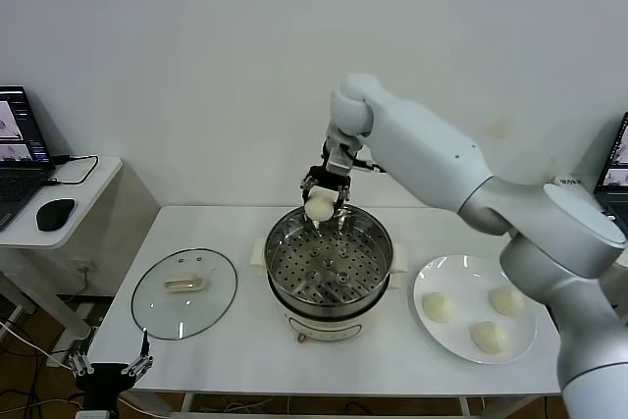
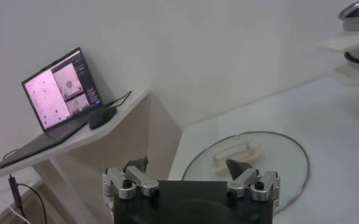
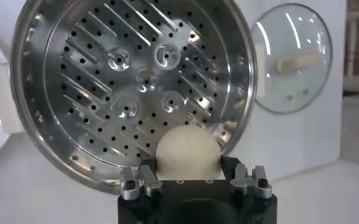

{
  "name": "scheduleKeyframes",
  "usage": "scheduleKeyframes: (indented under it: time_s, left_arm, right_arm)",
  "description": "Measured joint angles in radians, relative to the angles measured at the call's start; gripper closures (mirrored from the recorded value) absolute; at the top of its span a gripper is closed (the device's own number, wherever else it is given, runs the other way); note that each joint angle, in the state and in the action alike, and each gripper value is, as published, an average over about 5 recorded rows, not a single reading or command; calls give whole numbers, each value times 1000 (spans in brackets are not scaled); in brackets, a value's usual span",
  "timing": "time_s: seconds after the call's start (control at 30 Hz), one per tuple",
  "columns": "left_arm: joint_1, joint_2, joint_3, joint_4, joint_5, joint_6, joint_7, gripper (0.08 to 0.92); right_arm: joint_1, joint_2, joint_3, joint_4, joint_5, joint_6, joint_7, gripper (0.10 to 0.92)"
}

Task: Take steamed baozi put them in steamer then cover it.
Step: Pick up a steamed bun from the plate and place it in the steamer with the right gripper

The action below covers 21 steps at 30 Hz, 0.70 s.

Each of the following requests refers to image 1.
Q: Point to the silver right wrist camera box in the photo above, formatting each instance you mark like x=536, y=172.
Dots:
x=338, y=161

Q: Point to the black laptop with pink screen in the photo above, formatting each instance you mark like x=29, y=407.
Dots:
x=19, y=178

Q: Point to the black computer mouse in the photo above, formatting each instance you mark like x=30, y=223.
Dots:
x=55, y=214

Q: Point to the white side table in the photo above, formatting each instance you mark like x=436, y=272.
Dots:
x=98, y=203

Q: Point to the white wall socket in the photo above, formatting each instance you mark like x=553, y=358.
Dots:
x=84, y=269

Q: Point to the perforated steel steamer basket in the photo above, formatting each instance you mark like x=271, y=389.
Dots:
x=329, y=267

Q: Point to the round white plate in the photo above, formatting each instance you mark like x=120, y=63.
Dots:
x=461, y=286

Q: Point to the black laptop with dark screen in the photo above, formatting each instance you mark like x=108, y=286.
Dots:
x=615, y=183

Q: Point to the round glass pot lid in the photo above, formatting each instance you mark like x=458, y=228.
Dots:
x=196, y=306

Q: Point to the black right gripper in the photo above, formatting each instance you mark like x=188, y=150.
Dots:
x=326, y=178

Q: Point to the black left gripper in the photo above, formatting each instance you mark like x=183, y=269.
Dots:
x=105, y=380

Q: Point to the cream electric cooking pot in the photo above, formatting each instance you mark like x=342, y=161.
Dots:
x=326, y=328

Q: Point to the white steamed baozi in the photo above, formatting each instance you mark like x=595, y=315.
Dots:
x=490, y=337
x=438, y=307
x=319, y=208
x=507, y=300

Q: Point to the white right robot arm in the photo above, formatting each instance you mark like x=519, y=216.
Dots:
x=441, y=144

